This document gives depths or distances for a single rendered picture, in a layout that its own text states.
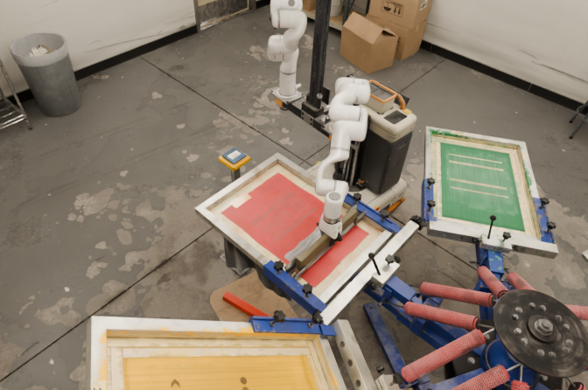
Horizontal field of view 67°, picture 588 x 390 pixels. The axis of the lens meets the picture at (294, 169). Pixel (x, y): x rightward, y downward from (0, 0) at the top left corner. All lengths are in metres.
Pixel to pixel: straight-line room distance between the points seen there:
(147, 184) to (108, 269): 0.82
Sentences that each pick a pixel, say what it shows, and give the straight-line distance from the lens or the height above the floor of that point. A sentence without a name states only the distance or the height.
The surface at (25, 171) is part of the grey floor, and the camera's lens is 4.30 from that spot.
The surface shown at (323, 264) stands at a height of 0.95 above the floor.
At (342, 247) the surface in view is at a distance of 2.11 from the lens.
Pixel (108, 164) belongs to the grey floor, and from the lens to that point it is 4.10.
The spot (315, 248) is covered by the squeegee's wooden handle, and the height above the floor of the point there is 1.06.
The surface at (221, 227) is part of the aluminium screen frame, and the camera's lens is 2.12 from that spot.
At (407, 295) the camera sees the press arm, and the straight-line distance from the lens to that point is 1.93.
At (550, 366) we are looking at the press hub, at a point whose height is 1.31.
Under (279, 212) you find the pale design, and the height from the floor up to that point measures 0.95.
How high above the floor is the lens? 2.63
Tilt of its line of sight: 43 degrees down
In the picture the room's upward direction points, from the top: 3 degrees clockwise
